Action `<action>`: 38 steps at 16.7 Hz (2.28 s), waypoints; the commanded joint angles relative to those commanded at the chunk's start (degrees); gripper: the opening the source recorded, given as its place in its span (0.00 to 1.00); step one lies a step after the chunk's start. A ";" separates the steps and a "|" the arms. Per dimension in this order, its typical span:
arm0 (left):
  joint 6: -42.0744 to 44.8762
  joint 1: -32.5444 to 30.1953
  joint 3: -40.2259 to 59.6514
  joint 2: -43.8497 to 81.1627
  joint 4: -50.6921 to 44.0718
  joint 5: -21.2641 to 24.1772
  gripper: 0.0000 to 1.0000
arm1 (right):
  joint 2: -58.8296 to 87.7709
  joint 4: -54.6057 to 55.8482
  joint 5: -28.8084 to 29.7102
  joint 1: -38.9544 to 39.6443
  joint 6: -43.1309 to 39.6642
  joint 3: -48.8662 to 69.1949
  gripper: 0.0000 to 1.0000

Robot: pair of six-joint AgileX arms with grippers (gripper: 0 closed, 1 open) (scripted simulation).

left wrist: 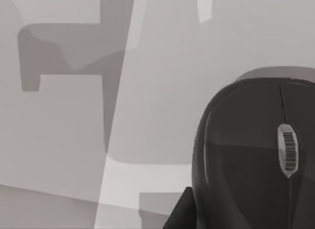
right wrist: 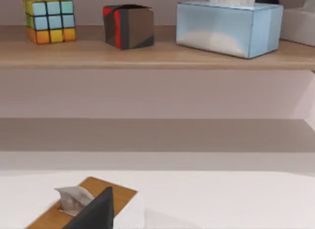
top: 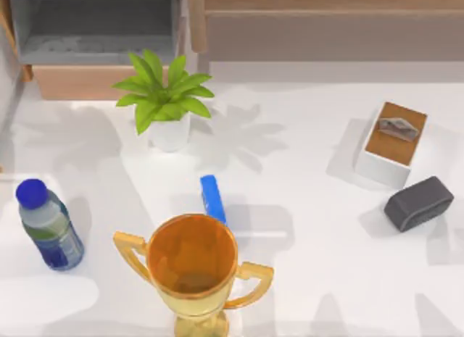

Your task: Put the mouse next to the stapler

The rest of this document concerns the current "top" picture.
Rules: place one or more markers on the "green plant in white pot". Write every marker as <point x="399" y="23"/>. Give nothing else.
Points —
<point x="165" y="98"/>

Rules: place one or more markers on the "gold trophy cup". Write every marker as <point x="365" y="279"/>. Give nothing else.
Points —
<point x="192" y="264"/>

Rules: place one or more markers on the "white tissue box wooden lid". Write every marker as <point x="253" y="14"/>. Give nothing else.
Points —
<point x="391" y="145"/>

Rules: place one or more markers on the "wooden cupboard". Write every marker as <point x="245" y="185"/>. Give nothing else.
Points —
<point x="326" y="29"/>

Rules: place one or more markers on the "pale wooden drawer front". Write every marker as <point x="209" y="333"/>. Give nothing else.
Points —
<point x="78" y="81"/>

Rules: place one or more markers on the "pulled-out drawer grey inside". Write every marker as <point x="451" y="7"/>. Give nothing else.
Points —
<point x="98" y="29"/>

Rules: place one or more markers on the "dark grey rounded speaker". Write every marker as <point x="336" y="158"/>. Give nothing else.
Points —
<point x="418" y="203"/>

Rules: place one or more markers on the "clear bottle with blue cap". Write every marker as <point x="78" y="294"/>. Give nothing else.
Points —
<point x="49" y="228"/>

